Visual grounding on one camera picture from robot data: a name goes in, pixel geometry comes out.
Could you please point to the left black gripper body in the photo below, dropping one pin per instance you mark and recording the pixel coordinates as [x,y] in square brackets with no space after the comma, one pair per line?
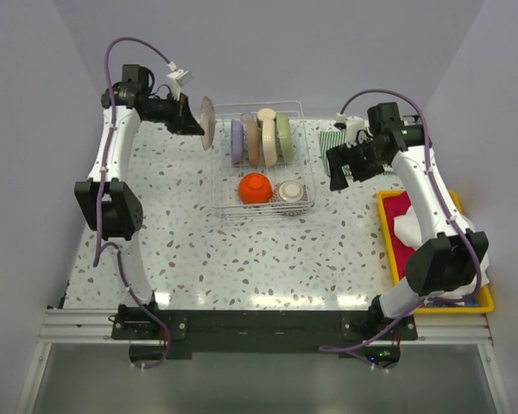
[171,112]

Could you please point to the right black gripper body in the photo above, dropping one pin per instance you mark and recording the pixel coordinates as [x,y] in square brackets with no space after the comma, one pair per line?
[362,157]

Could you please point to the patterned round bowl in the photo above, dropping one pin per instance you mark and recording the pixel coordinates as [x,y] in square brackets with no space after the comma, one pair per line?
[289,198]

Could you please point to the cream steel-lined cup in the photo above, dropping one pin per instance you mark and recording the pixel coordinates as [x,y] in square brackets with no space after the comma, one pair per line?
[265,115]

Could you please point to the green square panda plate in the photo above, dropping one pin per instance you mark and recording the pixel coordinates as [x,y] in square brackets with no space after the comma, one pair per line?
[285,137]

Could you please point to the cream square panda plate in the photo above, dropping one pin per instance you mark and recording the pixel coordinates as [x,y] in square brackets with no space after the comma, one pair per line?
[269,142]

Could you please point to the white wire dish rack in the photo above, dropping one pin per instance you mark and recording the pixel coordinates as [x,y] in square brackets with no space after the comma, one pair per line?
[226,176]

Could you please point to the orange round bowl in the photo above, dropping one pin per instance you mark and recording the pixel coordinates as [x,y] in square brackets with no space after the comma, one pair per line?
[254,188]

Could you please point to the brown square panda plate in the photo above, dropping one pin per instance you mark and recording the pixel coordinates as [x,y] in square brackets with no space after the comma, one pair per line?
[253,141]

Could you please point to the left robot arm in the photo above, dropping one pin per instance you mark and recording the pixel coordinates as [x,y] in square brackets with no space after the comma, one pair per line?
[109,206]

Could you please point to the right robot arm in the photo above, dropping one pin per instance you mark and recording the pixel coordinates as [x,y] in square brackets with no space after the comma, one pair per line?
[446,268]

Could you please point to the green striped cloth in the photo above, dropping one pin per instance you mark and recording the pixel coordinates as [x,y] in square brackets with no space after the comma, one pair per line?
[330,139]

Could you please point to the magenta cloth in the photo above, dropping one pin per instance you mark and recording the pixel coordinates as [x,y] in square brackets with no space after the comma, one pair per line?
[390,205]

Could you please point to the white towel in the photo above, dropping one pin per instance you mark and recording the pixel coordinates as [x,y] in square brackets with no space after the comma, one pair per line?
[406,239]

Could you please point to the yellow plastic bin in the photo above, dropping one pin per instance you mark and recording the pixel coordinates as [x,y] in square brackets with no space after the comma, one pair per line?
[484,297]

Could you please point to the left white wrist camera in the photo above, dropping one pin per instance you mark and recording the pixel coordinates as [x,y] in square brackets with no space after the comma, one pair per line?
[177,79]

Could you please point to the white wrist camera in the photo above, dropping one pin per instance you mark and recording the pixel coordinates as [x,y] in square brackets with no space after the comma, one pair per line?
[177,79]
[350,125]

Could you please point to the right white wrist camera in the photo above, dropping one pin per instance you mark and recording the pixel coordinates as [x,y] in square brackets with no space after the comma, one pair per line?
[350,125]

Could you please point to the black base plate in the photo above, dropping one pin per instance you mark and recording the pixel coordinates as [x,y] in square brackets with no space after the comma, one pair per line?
[156,335]

